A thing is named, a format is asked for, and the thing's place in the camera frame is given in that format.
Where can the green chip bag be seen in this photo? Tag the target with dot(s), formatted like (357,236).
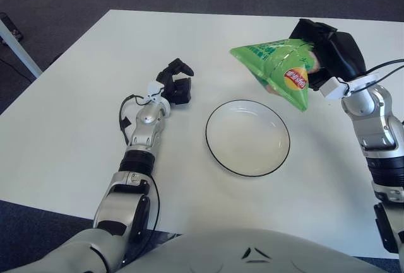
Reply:
(277,65)

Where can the white table leg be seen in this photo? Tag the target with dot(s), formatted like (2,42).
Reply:
(19,49)

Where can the white plate black rim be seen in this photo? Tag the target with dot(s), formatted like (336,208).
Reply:
(246,147)

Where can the black box on floor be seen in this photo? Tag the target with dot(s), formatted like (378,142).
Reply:
(12,28)

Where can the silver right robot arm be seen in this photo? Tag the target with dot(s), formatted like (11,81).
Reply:
(372,118)

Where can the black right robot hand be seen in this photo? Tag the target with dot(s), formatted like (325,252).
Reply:
(341,52)

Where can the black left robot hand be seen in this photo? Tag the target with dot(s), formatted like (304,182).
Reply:
(181,91)

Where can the grey robot torso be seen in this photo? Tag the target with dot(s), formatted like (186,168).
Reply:
(221,254)

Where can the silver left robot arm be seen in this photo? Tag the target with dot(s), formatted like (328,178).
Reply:
(146,120)

